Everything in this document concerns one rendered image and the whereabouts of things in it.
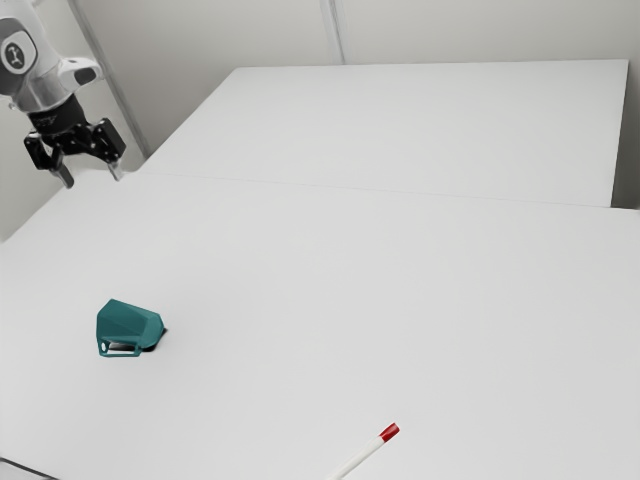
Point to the teal faceted mug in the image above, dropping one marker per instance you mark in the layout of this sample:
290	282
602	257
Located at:
127	327

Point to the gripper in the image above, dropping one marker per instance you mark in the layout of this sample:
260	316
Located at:
57	122

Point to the white pen with red cap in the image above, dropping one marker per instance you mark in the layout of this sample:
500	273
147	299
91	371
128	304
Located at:
367	452

